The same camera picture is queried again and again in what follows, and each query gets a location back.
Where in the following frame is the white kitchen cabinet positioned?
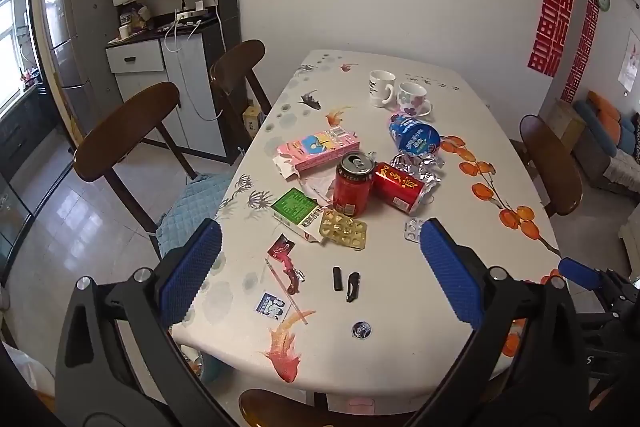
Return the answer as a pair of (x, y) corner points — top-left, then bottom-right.
(106, 0), (241, 164)

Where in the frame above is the torn white paper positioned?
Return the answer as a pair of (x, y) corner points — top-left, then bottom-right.
(298, 174), (335, 207)

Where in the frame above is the near wooden chair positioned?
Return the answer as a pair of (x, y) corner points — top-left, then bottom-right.
(73, 81), (196, 254)

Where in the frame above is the wooden chair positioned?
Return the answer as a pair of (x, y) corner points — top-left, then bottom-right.
(73, 81), (196, 254)
(512, 115), (582, 217)
(209, 39), (272, 150)

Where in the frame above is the white floral mug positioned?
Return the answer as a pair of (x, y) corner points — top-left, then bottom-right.
(396, 81), (433, 118)

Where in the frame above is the black clip piece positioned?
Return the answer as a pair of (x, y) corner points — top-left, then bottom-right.
(346, 272), (360, 303)

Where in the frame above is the red paper wall decoration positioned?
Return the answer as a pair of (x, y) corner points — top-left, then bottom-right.
(527, 0), (575, 77)

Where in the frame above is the right wooden chair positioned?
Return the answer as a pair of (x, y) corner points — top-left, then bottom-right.
(512, 115), (582, 217)

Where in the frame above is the blue quilted seat cushion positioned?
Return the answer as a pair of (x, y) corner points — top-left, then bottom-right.
(155, 172), (233, 258)

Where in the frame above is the far wooden chair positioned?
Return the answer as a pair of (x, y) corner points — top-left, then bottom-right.
(209, 39), (272, 150)

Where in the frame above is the pink cardboard box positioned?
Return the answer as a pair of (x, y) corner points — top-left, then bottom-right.
(272, 127), (360, 179)

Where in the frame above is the lying red drink can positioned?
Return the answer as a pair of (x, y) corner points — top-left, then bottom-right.
(371, 162), (426, 215)

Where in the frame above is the black cylinder cap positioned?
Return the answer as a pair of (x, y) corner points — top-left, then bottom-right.
(332, 267), (344, 291)

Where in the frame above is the gold blister pack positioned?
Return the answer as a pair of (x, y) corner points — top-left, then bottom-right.
(319, 209), (368, 251)

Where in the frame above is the blue snack cup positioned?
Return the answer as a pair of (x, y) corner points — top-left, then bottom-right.
(388, 113), (440, 155)

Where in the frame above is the red sachet wrapper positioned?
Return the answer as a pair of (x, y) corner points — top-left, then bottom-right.
(268, 234), (295, 263)

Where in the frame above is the white mug black print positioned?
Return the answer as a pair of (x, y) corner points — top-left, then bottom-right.
(369, 70), (396, 107)

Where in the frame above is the round dark bottle cap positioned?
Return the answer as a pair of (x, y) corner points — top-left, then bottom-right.
(352, 321), (372, 339)

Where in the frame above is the grey refrigerator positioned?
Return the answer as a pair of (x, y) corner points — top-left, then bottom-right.
(42, 0), (122, 136)

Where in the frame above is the sofa with orange cushions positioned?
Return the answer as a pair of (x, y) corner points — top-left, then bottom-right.
(573, 91), (639, 197)

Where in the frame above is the green white medicine box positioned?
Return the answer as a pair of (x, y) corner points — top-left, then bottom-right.
(270, 187), (324, 244)

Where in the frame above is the pink red pen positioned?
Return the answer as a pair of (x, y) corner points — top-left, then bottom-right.
(264, 253), (309, 325)

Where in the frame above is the standing red drink can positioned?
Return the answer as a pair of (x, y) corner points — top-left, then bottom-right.
(333, 152), (375, 218)

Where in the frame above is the crumpled silver foil wrapper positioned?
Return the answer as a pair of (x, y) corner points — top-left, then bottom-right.
(390, 150), (444, 199)

